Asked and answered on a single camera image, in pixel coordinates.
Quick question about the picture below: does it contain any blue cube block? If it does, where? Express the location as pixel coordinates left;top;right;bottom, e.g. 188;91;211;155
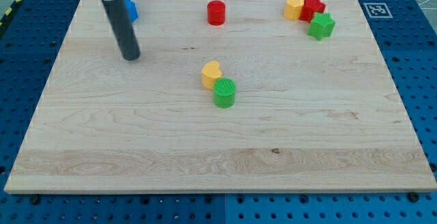
124;0;139;23

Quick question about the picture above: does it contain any green cylinder block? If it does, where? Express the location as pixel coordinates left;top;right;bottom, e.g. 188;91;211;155
213;78;236;109

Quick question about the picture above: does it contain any yellow heart block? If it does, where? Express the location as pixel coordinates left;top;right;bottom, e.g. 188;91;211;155
201;60;223;89

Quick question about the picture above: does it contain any wooden board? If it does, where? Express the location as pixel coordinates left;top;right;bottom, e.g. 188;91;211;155
5;0;436;194

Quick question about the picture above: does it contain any red cylinder block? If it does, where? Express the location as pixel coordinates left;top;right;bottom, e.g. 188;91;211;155
207;0;226;26

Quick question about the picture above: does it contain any yellow hexagon block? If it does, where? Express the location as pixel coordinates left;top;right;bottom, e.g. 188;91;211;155
283;0;305;20

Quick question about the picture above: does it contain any green star block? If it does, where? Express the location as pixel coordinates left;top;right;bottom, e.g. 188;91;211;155
307;12;335;41

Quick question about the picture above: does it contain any red star block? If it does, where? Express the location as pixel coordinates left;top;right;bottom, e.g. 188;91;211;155
299;0;326;23

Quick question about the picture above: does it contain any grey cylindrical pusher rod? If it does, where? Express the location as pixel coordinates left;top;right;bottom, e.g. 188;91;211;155
103;0;141;61

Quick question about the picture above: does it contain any white fiducial marker tag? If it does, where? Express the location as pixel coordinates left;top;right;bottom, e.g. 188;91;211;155
363;2;393;18

